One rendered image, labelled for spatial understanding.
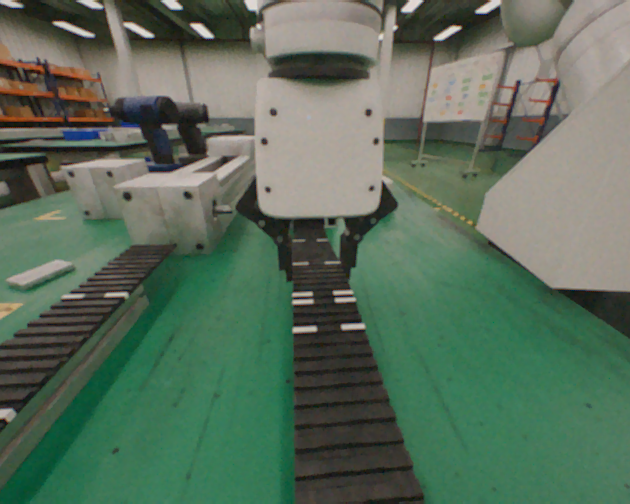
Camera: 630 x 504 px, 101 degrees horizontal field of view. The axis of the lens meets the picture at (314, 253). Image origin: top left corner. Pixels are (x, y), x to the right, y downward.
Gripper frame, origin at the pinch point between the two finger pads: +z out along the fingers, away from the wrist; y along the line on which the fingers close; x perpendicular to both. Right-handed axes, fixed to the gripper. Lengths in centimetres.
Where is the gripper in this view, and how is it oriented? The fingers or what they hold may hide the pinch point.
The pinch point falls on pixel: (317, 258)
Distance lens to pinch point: 26.3
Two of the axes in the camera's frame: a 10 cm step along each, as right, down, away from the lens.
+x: -0.7, -4.5, 8.9
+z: 0.0, 8.9, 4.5
